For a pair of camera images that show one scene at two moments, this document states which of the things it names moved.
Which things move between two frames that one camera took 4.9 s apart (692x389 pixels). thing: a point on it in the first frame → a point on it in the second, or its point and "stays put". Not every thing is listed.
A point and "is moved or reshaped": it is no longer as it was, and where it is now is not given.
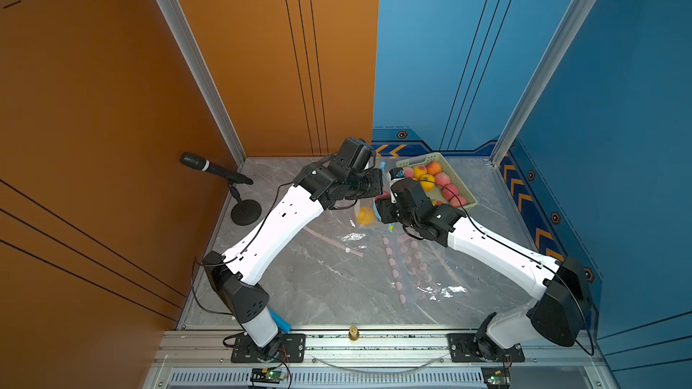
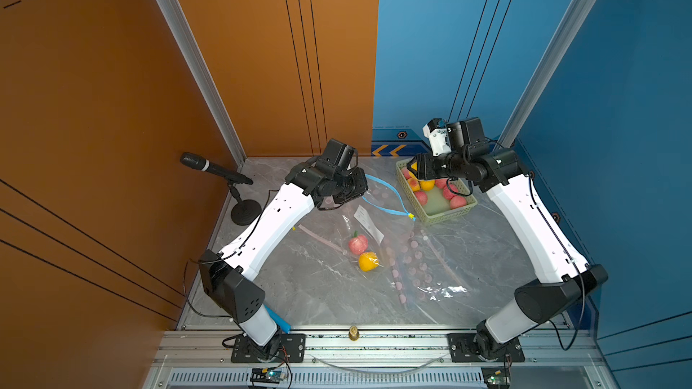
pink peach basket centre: (450, 191) stays put
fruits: (365, 215) → (368, 261)
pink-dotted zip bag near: (422, 271) stays put
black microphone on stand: (244, 212) stays put
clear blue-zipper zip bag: (364, 208) is moved or reshaped
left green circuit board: (266, 375) stays put
